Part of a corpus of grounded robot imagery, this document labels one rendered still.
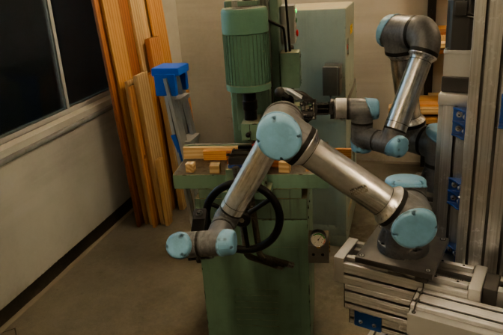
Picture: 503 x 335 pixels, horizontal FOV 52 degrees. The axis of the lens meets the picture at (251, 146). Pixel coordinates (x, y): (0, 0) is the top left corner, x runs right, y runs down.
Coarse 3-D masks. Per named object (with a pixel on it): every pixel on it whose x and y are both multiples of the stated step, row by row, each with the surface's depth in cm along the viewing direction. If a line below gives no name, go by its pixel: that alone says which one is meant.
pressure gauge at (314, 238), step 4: (312, 232) 196; (316, 232) 195; (320, 232) 195; (324, 232) 196; (312, 236) 195; (316, 236) 195; (324, 236) 194; (312, 240) 196; (316, 240) 195; (320, 240) 195; (324, 240) 195; (312, 244) 196; (316, 244) 196; (320, 244) 196; (324, 244) 195
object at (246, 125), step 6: (258, 114) 214; (246, 120) 206; (252, 120) 206; (258, 120) 205; (246, 126) 203; (252, 126) 202; (246, 132) 204; (252, 132) 203; (246, 138) 204; (252, 138) 204
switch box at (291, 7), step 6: (282, 6) 217; (288, 6) 217; (294, 6) 219; (282, 12) 218; (288, 12) 217; (294, 12) 218; (282, 18) 218; (294, 18) 218; (282, 24) 219; (294, 24) 219; (282, 30) 220; (294, 30) 220; (282, 36) 221; (294, 36) 220; (282, 42) 222; (294, 42) 221
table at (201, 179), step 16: (192, 160) 215; (208, 160) 214; (224, 160) 213; (176, 176) 201; (192, 176) 200; (208, 176) 200; (224, 176) 199; (272, 176) 196; (288, 176) 195; (304, 176) 194; (224, 192) 190; (256, 192) 189
